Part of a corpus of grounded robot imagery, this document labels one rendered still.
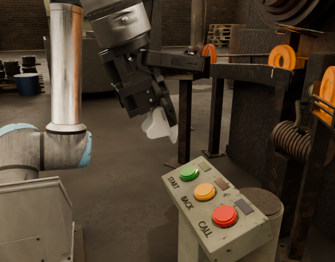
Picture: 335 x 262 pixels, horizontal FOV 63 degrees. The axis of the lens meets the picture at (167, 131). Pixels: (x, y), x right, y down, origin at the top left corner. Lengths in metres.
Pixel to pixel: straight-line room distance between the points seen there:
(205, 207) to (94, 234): 0.93
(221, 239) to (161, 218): 0.98
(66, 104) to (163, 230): 0.72
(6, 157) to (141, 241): 0.66
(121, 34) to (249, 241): 0.38
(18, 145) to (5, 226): 0.27
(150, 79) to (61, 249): 0.77
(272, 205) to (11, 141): 0.87
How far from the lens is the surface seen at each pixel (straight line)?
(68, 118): 1.09
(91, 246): 1.34
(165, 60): 0.48
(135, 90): 0.46
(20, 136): 1.12
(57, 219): 1.01
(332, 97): 0.96
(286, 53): 1.41
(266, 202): 0.69
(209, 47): 2.02
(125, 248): 1.30
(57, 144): 1.10
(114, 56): 0.46
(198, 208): 0.52
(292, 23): 1.36
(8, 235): 1.06
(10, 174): 1.06
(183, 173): 0.60
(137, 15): 0.45
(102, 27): 0.45
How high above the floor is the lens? 0.91
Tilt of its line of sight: 21 degrees down
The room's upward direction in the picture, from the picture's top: straight up
